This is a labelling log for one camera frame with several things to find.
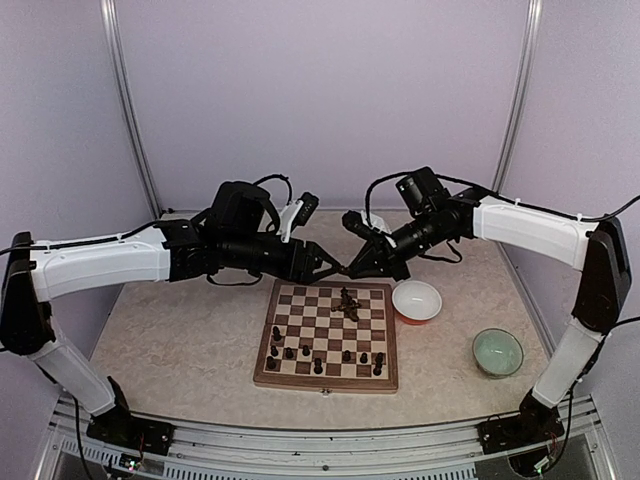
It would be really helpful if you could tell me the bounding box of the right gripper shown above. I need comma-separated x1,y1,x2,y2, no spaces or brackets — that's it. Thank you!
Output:
348,209,452,281

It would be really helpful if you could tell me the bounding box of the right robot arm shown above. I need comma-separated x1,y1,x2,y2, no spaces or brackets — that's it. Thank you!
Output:
342,167,632,444

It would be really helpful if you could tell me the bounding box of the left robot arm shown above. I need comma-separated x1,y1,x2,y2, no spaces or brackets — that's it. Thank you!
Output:
1,181,344,445

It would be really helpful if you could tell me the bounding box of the wooden chess board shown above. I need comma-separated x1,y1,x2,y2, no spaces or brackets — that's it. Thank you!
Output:
253,280,399,394

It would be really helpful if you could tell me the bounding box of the white and orange bowl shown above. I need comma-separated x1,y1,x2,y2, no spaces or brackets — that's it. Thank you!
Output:
392,280,443,325

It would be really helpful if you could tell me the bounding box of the green glass bowl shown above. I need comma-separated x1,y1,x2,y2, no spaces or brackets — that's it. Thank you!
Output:
472,328,524,378

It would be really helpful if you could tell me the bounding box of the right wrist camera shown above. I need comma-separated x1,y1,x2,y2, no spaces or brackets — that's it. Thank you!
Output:
342,210,391,240

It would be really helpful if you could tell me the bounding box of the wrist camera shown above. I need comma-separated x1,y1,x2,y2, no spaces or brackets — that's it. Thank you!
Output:
342,210,391,240
277,192,319,243

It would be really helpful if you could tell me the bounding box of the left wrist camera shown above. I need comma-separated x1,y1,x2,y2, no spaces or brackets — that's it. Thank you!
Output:
277,192,319,243

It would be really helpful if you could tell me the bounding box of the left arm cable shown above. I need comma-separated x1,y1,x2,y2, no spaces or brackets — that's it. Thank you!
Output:
0,173,294,354

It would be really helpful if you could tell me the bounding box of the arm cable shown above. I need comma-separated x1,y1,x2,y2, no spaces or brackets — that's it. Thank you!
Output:
0,173,294,354
363,171,640,331

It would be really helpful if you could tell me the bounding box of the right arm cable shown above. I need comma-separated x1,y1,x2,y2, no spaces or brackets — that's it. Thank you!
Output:
363,171,640,331

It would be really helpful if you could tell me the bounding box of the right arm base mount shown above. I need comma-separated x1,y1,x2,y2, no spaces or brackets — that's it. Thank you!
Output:
477,392,565,454

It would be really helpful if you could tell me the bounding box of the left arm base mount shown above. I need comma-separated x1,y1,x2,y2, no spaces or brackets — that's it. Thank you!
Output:
87,406,175,456

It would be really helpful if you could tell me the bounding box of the right aluminium post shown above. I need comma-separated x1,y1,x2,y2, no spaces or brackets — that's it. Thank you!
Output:
492,0,543,192

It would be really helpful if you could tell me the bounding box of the aluminium post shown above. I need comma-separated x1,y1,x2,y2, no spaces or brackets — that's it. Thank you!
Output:
492,0,543,192
100,0,163,218

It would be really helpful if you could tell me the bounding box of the aluminium front rail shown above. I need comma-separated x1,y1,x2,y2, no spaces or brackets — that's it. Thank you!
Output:
30,397,620,479

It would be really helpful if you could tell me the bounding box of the left aluminium post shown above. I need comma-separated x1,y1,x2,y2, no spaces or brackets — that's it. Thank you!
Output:
100,0,163,218

